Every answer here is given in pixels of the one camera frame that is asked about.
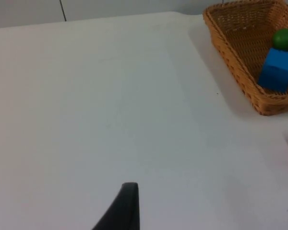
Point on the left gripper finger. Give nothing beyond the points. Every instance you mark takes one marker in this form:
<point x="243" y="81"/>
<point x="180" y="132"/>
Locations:
<point x="126" y="210"/>

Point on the pale brown wicker basket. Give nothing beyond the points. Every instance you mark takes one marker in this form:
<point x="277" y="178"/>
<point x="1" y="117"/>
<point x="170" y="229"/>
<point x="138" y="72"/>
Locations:
<point x="240" y="48"/>

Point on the green ball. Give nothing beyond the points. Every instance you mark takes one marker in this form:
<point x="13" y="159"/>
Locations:
<point x="283" y="39"/>

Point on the blue cube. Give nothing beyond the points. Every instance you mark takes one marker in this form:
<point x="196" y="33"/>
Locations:
<point x="277" y="69"/>

